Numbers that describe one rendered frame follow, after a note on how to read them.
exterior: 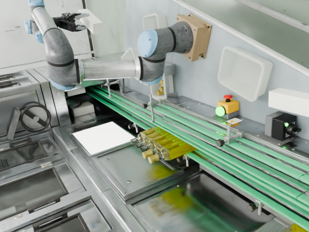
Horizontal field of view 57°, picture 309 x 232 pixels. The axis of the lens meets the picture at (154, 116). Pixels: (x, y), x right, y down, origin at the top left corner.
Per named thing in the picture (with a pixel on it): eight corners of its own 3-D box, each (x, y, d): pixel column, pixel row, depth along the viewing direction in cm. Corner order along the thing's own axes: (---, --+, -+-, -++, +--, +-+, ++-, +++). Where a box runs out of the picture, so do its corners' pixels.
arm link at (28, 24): (29, 37, 156) (25, 31, 161) (49, 34, 161) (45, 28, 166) (26, 23, 151) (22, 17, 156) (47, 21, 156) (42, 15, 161)
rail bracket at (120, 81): (128, 92, 226) (102, 98, 216) (125, 71, 220) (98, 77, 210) (131, 93, 223) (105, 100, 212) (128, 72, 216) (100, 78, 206)
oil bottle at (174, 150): (193, 144, 149) (159, 158, 139) (192, 135, 147) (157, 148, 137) (200, 148, 144) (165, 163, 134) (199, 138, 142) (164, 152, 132)
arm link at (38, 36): (33, 26, 143) (28, 17, 149) (37, 46, 150) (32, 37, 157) (49, 24, 146) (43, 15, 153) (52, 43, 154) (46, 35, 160)
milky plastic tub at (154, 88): (162, 94, 188) (151, 97, 184) (159, 60, 179) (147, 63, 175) (177, 100, 173) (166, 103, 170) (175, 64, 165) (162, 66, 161)
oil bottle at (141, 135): (168, 130, 168) (137, 142, 158) (168, 122, 166) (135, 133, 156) (174, 134, 163) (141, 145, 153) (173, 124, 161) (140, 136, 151)
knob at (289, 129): (293, 132, 107) (301, 135, 104) (285, 136, 105) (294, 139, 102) (294, 121, 106) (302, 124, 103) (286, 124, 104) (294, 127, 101)
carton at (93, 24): (87, 8, 178) (77, 9, 176) (102, 22, 163) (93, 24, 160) (88, 18, 182) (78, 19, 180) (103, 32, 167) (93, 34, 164)
